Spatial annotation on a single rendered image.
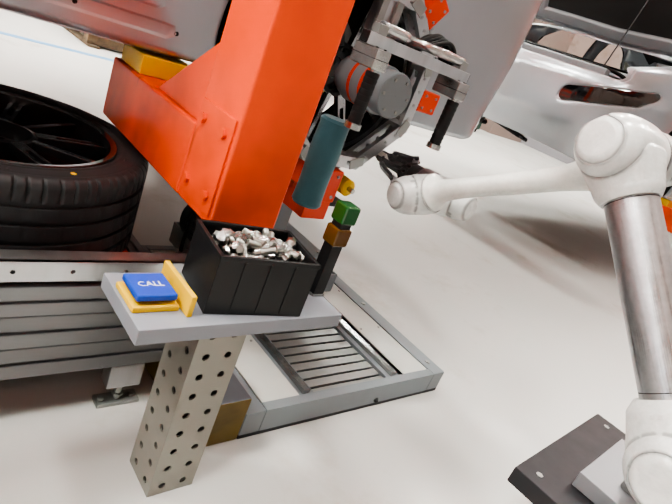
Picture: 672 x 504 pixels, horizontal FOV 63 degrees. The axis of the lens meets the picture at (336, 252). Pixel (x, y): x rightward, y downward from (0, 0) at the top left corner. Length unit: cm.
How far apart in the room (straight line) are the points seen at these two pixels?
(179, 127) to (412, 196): 62
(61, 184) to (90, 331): 31
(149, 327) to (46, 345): 39
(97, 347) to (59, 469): 25
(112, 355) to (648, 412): 107
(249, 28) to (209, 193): 32
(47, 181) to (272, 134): 44
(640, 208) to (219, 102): 83
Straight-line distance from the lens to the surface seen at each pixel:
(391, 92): 157
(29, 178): 119
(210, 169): 111
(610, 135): 116
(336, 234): 109
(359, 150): 183
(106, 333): 128
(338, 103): 179
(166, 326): 91
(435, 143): 166
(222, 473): 135
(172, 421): 112
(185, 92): 129
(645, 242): 117
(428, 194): 148
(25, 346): 124
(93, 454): 132
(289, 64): 106
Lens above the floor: 95
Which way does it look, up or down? 21 degrees down
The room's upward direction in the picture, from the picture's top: 22 degrees clockwise
